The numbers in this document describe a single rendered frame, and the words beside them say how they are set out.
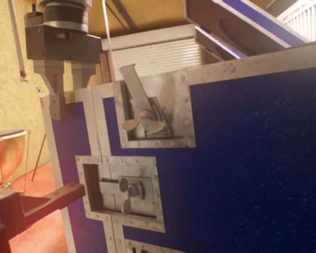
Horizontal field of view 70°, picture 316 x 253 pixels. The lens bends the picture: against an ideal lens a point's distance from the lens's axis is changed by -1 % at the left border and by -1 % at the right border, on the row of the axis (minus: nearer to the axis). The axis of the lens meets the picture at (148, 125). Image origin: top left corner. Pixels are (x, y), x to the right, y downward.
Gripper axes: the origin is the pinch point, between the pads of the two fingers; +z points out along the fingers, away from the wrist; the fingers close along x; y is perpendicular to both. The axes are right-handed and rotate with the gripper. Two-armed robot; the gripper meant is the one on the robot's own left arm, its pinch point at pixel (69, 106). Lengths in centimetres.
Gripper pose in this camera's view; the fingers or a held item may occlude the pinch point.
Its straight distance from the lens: 45.7
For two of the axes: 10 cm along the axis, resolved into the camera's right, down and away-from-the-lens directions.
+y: 8.8, 1.1, -4.6
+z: -0.2, 9.8, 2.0
